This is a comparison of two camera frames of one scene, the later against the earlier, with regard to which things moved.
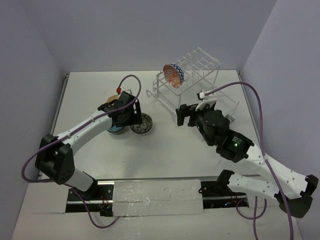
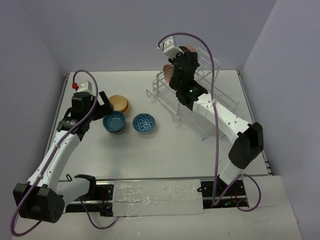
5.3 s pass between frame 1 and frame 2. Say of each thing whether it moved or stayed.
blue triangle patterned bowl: stayed
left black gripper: moved
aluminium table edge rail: stayed
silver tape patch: stayed
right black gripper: moved
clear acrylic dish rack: stayed
